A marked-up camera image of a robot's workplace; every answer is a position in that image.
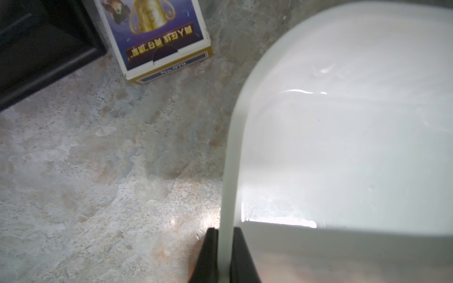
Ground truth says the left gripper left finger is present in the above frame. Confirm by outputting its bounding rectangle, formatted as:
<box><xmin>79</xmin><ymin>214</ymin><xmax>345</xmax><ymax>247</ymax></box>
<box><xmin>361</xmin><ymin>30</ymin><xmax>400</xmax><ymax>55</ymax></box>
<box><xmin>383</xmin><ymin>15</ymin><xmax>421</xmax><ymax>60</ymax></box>
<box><xmin>188</xmin><ymin>228</ymin><xmax>219</xmax><ymax>283</ymax></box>

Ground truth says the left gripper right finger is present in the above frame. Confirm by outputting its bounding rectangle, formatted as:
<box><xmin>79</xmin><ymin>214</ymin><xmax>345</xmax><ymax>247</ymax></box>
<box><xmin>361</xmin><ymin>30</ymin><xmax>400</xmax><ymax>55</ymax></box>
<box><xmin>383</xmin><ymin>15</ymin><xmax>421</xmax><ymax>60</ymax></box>
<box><xmin>230</xmin><ymin>227</ymin><xmax>261</xmax><ymax>283</ymax></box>

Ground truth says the white storage box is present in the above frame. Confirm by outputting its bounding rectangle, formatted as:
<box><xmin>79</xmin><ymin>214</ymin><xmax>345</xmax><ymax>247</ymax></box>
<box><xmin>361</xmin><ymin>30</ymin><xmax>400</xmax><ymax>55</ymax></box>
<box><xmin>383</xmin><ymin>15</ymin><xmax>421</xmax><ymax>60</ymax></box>
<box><xmin>217</xmin><ymin>1</ymin><xmax>453</xmax><ymax>283</ymax></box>

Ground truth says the blue playing card box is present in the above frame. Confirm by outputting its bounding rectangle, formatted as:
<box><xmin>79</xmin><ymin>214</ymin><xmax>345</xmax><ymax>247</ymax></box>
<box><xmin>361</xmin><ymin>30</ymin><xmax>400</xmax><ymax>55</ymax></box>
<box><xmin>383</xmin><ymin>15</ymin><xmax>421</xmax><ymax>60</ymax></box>
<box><xmin>95</xmin><ymin>0</ymin><xmax>213</xmax><ymax>84</ymax></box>

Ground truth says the black grey chessboard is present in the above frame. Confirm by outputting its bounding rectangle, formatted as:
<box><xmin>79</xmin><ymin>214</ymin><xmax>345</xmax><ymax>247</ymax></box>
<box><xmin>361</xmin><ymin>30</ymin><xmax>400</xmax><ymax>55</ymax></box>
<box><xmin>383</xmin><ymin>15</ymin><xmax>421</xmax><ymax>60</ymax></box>
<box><xmin>1</xmin><ymin>1</ymin><xmax>107</xmax><ymax>110</ymax></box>

